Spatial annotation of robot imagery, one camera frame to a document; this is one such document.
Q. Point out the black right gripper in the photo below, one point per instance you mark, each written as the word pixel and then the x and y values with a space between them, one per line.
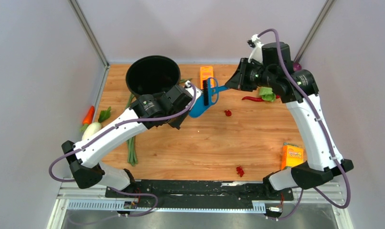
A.
pixel 239 80

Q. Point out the orange juice box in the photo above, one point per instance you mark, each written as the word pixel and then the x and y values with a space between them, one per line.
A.
pixel 292 156

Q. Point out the black plastic bin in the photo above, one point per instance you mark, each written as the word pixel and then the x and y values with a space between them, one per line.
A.
pixel 152 74

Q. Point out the yellow orange carton box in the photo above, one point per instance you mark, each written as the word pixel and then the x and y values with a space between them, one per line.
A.
pixel 205 73

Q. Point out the red paper scrap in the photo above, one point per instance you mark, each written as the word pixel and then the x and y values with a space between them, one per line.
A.
pixel 240 171
pixel 227 112

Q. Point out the orange carrot at left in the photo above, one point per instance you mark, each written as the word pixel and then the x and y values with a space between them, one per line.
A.
pixel 88 119

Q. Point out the white radish with leaves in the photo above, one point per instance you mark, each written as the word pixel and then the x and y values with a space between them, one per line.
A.
pixel 94 127

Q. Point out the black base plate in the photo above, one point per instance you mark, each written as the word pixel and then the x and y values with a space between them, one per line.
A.
pixel 209 194

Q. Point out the napa cabbage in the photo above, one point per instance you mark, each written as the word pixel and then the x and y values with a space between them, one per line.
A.
pixel 267 94

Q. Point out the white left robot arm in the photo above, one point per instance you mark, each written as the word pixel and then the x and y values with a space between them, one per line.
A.
pixel 147 111

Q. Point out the aluminium frame rail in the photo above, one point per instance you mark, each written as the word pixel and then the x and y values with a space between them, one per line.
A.
pixel 102 198

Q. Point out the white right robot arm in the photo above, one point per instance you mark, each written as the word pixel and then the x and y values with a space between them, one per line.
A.
pixel 324 161

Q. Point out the blue plastic dustpan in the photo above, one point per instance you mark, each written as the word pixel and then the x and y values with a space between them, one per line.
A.
pixel 201 103

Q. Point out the purple onion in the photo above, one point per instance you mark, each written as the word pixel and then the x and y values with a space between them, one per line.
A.
pixel 297 66

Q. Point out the red chili pepper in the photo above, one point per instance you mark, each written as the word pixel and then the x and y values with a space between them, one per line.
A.
pixel 261 99

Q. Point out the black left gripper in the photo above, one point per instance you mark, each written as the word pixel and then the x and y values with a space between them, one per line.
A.
pixel 177 124

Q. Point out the blue hand brush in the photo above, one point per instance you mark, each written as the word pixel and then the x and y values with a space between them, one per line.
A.
pixel 211 90

